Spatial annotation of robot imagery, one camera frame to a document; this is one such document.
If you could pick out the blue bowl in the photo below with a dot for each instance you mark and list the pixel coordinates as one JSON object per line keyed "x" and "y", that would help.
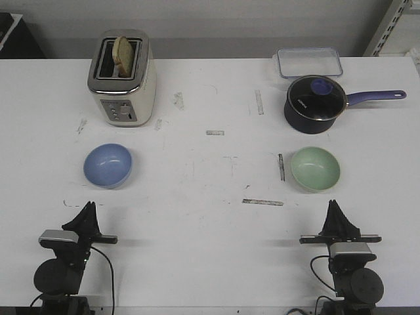
{"x": 108, "y": 165}

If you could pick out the toasted bread slice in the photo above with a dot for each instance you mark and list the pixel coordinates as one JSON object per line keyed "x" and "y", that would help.
{"x": 123, "y": 56}

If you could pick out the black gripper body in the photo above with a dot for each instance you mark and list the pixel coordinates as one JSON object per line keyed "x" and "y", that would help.
{"x": 76, "y": 256}
{"x": 346, "y": 263}

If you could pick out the clear plastic food container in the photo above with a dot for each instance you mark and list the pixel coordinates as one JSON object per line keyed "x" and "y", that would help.
{"x": 297, "y": 62}

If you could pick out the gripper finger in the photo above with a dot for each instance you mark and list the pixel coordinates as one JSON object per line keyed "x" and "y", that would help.
{"x": 344, "y": 226}
{"x": 82, "y": 219}
{"x": 330, "y": 224}
{"x": 94, "y": 220}

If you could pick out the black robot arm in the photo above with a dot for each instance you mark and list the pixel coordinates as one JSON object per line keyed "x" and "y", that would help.
{"x": 359, "y": 288}
{"x": 59, "y": 279}

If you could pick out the green bowl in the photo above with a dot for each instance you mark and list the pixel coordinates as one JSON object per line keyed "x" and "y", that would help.
{"x": 315, "y": 169}

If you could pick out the glass pot lid blue knob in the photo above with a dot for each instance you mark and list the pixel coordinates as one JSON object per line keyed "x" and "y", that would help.
{"x": 317, "y": 97}

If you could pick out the cream two-slot toaster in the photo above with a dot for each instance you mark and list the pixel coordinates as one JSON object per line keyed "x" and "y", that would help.
{"x": 123, "y": 101}

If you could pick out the dark blue saucepan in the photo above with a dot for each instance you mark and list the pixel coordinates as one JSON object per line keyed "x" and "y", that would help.
{"x": 312, "y": 127}

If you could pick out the white metal shelf upright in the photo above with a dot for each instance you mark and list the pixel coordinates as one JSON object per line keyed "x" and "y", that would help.
{"x": 398, "y": 32}

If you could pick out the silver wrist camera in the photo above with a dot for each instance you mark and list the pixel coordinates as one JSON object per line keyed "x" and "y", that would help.
{"x": 349, "y": 248}
{"x": 56, "y": 239}

